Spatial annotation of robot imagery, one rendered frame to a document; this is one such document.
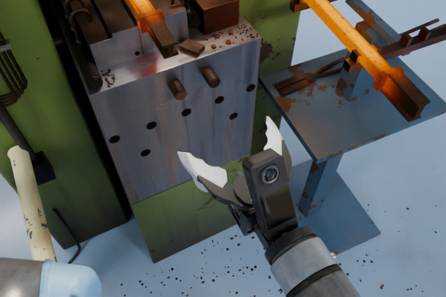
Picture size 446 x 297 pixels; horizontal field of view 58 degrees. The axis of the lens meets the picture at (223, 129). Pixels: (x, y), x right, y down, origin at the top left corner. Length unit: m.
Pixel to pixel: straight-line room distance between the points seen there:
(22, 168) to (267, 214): 0.74
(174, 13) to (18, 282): 0.62
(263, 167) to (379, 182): 1.39
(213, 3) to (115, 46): 0.22
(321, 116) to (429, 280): 0.88
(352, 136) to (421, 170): 0.95
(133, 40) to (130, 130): 0.20
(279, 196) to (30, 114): 0.74
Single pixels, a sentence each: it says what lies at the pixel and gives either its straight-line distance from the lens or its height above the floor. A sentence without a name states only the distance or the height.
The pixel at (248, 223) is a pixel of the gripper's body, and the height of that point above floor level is 0.97.
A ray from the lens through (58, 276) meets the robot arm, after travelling 0.33.
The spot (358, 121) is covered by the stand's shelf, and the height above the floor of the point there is 0.70.
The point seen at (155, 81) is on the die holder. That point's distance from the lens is 0.84.
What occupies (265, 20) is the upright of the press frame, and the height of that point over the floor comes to 0.78.
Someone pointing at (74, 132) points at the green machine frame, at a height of 0.61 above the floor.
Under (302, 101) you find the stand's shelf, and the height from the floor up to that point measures 0.70.
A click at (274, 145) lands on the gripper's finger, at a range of 0.59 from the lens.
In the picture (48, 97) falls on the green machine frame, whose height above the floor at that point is 0.76.
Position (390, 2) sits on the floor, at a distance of 2.80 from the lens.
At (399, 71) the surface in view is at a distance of 0.78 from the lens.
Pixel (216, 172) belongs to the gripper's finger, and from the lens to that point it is 0.56.
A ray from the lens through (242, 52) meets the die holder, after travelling 0.89.
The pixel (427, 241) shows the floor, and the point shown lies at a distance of 1.78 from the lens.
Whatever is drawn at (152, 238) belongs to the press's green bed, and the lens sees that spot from 1.39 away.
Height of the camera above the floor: 1.48
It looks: 52 degrees down
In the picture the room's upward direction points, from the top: straight up
